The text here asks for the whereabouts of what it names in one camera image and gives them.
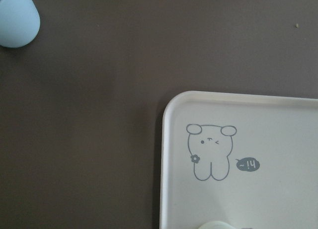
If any cream white cup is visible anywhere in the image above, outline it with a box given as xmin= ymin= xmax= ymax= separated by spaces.
xmin=198 ymin=221 xmax=235 ymax=229

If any light blue cup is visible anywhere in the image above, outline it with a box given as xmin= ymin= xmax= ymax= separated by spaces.
xmin=0 ymin=0 xmax=40 ymax=48

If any cream rabbit tray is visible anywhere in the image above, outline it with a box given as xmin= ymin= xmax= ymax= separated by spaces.
xmin=159 ymin=91 xmax=318 ymax=229

